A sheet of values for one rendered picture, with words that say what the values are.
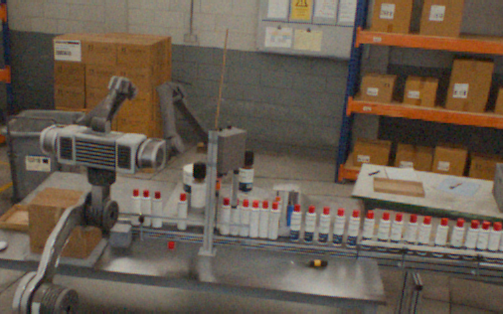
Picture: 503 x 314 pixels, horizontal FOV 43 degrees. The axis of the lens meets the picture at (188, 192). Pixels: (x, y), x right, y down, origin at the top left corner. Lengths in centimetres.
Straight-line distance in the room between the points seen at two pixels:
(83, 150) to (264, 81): 511
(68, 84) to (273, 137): 261
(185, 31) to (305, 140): 200
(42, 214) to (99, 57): 383
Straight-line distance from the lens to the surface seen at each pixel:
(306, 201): 413
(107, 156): 284
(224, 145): 309
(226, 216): 338
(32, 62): 912
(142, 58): 668
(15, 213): 385
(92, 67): 689
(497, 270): 359
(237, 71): 787
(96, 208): 296
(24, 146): 568
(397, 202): 442
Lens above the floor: 231
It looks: 21 degrees down
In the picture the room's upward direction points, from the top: 2 degrees clockwise
